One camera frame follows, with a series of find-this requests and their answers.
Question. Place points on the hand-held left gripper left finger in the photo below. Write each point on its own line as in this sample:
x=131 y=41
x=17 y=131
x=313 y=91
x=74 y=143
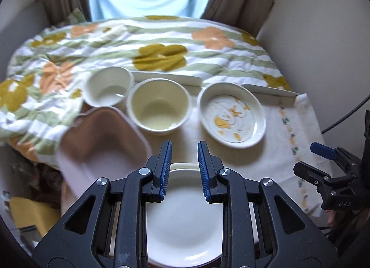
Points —
x=164 y=169

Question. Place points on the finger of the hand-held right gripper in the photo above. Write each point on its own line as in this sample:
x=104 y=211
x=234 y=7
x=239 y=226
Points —
x=320 y=149
x=309 y=174

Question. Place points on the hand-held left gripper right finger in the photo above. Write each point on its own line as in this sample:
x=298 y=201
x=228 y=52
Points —
x=202 y=169

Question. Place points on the cream round plate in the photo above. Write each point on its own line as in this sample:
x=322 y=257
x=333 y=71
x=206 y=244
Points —
x=185 y=165

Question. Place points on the white round plate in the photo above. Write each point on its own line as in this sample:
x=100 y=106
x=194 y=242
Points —
x=185 y=221

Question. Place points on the white oval printed dish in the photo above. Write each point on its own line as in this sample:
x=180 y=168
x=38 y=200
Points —
x=231 y=117

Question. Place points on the cream bowl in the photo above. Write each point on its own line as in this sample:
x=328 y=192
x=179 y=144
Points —
x=159 y=106

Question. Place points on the pink square plate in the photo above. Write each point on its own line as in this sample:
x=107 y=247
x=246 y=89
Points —
x=107 y=140

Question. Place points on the white bowl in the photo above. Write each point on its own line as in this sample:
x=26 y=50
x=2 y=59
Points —
x=107 y=85

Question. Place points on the white floral-border tablecloth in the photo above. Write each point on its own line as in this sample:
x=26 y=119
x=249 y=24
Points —
x=277 y=140

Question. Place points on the white table rim piece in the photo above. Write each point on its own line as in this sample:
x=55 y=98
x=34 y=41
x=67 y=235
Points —
x=271 y=90
x=167 y=77

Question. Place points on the dark brown cloth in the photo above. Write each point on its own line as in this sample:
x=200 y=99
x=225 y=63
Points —
x=37 y=175

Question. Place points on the floral striped blanket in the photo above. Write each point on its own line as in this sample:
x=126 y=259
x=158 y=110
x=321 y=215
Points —
x=173 y=36

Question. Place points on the yellow cardboard box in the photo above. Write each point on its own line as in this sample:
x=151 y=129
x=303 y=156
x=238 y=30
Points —
x=31 y=213

